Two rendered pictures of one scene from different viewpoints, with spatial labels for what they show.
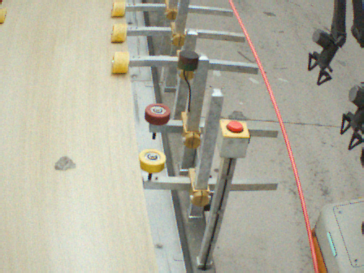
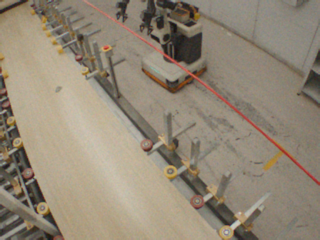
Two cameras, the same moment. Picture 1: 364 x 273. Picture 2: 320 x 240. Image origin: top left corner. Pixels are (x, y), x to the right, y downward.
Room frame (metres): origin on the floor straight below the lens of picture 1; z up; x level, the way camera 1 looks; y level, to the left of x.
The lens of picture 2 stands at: (0.47, 0.10, 2.24)
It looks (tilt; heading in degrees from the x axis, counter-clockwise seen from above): 51 degrees down; 339
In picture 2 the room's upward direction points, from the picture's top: 5 degrees counter-clockwise
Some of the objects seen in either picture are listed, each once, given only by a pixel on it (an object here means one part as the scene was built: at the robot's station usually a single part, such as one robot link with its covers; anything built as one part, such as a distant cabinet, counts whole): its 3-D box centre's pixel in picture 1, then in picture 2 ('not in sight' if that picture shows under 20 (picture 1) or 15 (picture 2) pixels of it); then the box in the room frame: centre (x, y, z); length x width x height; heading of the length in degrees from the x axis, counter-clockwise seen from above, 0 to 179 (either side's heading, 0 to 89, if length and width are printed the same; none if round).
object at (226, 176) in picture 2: not in sight; (221, 191); (0.85, -0.38, 0.89); 0.04 x 0.04 x 0.48; 12
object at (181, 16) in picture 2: not in sight; (179, 14); (2.87, -1.18, 0.87); 0.23 x 0.15 x 0.11; 17
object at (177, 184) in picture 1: (213, 184); (105, 68); (2.37, -0.12, 0.81); 0.43 x 0.03 x 0.04; 102
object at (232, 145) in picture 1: (232, 140); (107, 51); (2.06, -0.13, 1.18); 0.07 x 0.07 x 0.08; 12
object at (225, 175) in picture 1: (216, 215); (113, 76); (2.06, -0.13, 0.93); 0.05 x 0.05 x 0.45; 12
